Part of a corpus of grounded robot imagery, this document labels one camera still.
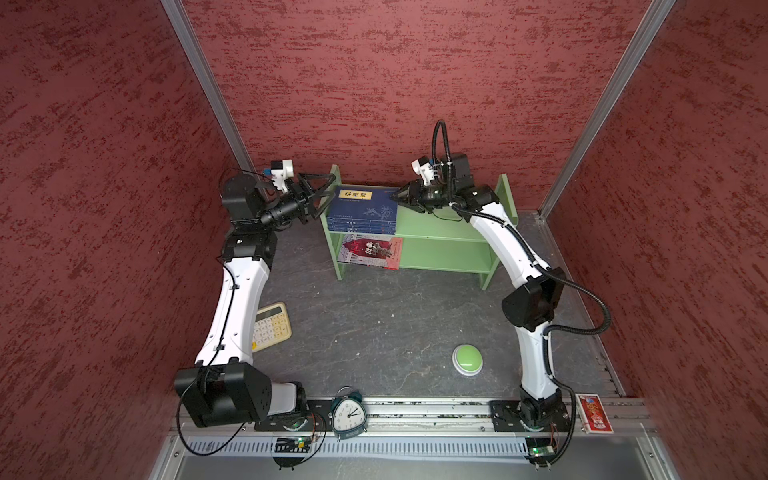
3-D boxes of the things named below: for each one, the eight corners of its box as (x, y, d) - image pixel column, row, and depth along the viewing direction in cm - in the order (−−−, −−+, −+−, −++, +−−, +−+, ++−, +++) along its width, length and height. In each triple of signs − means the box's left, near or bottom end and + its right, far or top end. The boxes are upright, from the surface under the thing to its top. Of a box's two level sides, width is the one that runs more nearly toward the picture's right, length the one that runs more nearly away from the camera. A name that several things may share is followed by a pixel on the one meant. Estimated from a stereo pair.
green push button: (454, 376, 83) (455, 374, 81) (450, 347, 88) (451, 344, 86) (484, 376, 83) (486, 374, 81) (478, 347, 88) (480, 344, 86)
